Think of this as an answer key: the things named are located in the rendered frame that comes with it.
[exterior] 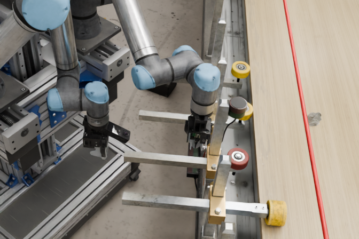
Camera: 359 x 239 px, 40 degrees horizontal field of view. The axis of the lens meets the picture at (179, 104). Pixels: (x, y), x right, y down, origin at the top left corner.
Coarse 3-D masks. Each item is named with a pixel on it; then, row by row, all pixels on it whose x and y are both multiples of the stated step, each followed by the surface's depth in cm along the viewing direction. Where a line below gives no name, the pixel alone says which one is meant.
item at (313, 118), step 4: (312, 112) 196; (308, 116) 193; (312, 116) 195; (316, 116) 194; (320, 116) 196; (308, 120) 193; (312, 120) 193; (316, 120) 193; (320, 120) 194; (312, 124) 192; (316, 124) 192
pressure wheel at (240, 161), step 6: (234, 150) 179; (240, 150) 179; (234, 156) 178; (240, 156) 178; (246, 156) 178; (234, 162) 175; (240, 162) 176; (246, 162) 176; (234, 168) 177; (240, 168) 176; (234, 174) 185
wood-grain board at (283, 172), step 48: (288, 0) 255; (336, 0) 259; (288, 48) 226; (336, 48) 229; (288, 96) 203; (336, 96) 205; (288, 144) 184; (336, 144) 186; (288, 192) 169; (336, 192) 170
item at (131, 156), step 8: (128, 152) 181; (136, 152) 181; (144, 152) 181; (128, 160) 180; (136, 160) 180; (144, 160) 180; (152, 160) 180; (160, 160) 179; (168, 160) 180; (176, 160) 180; (184, 160) 180; (192, 160) 180; (200, 160) 181; (200, 168) 182
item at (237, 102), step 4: (232, 100) 164; (236, 100) 165; (240, 100) 165; (244, 100) 165; (232, 104) 163; (236, 104) 163; (240, 104) 164; (244, 104) 164; (240, 108) 162; (232, 112) 164; (228, 124) 172; (224, 132) 175
